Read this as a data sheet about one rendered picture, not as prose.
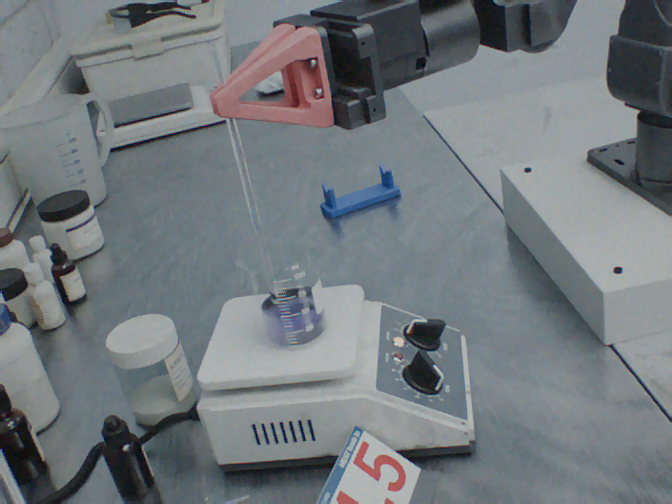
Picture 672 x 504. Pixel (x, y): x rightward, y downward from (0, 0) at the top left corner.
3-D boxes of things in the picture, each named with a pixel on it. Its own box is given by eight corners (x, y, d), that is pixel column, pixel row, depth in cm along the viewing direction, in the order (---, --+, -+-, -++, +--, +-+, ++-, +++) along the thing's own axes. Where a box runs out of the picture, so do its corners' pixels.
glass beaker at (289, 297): (328, 312, 66) (309, 222, 62) (339, 348, 61) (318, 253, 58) (255, 329, 66) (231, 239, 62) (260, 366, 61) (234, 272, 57)
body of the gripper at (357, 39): (348, 32, 52) (441, 3, 55) (276, 19, 60) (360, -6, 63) (365, 128, 55) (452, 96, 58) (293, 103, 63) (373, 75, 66)
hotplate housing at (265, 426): (467, 355, 72) (457, 276, 68) (477, 458, 60) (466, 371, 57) (223, 379, 75) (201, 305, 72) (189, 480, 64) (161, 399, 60)
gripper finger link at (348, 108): (229, 64, 49) (360, 23, 53) (186, 51, 55) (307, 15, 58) (254, 169, 52) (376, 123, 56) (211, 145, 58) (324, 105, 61)
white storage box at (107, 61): (238, 49, 197) (224, -11, 191) (238, 89, 164) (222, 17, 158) (113, 76, 197) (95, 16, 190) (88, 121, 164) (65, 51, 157)
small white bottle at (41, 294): (42, 320, 92) (20, 263, 88) (67, 314, 92) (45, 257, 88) (39, 333, 89) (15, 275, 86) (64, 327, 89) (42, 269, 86)
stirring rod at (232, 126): (277, 300, 62) (212, 38, 53) (282, 302, 62) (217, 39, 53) (271, 303, 62) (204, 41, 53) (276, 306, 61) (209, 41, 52)
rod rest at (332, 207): (390, 187, 107) (386, 161, 106) (402, 195, 104) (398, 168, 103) (320, 210, 105) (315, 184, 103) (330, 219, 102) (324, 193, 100)
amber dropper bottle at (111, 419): (144, 501, 62) (116, 431, 59) (111, 497, 63) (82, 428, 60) (161, 474, 65) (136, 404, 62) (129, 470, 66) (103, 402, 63)
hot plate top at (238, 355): (365, 291, 69) (364, 282, 68) (357, 378, 58) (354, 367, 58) (227, 306, 71) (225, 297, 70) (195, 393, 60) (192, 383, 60)
